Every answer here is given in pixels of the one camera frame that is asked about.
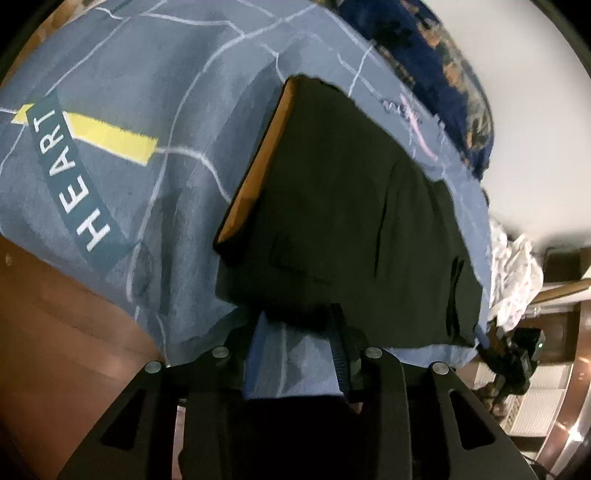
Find blue grid bedsheet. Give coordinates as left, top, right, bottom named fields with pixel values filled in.
left=0, top=0, right=495, bottom=400

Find brown wooden furniture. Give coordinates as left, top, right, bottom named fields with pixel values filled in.
left=529, top=247, right=591, bottom=306

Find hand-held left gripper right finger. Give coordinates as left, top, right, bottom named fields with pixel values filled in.
left=330, top=304, right=532, bottom=480

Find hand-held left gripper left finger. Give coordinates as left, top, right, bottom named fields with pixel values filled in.
left=58, top=314, right=278, bottom=480

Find dark blue patterned pillow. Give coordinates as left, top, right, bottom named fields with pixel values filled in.
left=332, top=0, right=496, bottom=182

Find black pants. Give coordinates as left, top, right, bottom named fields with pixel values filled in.
left=213, top=76, right=483, bottom=349

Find white ribbed panel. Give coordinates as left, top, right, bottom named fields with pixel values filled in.
left=475, top=362, right=574, bottom=438

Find white patterned quilt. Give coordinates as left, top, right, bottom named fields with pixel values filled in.
left=487, top=219, right=546, bottom=332

